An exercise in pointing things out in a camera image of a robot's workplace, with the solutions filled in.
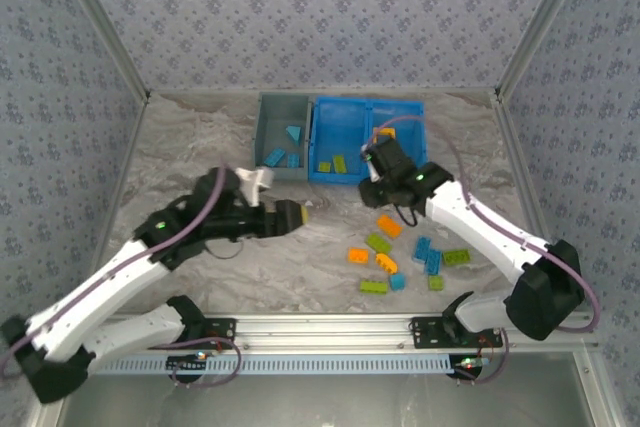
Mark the orange long lego brick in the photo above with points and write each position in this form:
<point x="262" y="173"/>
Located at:
<point x="389" y="226"/>

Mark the orange square lego brick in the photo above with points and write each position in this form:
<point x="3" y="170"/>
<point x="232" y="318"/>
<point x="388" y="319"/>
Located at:
<point x="358" y="256"/>

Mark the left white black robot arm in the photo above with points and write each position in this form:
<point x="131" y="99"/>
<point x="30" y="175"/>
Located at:
<point x="95" y="292"/>

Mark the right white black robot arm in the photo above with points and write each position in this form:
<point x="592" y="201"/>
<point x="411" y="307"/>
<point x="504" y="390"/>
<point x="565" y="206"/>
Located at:
<point x="480" y="227"/>

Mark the blue wedge lego piece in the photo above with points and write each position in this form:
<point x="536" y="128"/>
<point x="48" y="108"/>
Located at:
<point x="295" y="133"/>

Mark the orange half-round lego brick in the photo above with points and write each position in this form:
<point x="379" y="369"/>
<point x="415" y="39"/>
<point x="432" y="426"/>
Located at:
<point x="386" y="263"/>

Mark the grey plastic bin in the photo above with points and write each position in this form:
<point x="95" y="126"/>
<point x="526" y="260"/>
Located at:
<point x="280" y="117"/>

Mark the blue square lego brick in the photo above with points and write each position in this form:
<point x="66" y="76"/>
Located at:
<point x="397" y="282"/>

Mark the green square lego brick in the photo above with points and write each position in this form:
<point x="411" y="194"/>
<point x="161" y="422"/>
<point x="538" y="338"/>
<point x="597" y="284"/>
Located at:
<point x="436" y="283"/>

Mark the small black controller board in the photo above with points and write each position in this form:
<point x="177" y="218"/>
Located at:
<point x="182" y="363"/>
<point x="460" y="364"/>

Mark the grey metal lower panel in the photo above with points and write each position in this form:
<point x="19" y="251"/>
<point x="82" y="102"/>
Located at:
<point x="325" y="402"/>

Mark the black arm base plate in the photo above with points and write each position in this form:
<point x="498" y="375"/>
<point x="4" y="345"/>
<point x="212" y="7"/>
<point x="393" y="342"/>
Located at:
<point x="225" y="327"/>
<point x="425" y="334"/>

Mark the aluminium side rail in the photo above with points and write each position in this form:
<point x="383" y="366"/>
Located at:
<point x="116" y="197"/>
<point x="522" y="172"/>

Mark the aluminium front rail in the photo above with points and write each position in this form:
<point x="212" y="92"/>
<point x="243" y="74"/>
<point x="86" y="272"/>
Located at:
<point x="325" y="332"/>

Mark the aluminium back rail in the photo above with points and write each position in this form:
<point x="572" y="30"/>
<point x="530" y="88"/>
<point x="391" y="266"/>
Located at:
<point x="225" y="91"/>

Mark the aluminium frame post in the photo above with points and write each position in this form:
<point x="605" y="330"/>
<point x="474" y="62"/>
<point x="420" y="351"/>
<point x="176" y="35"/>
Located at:
<point x="109" y="27"/>
<point x="541" y="22"/>

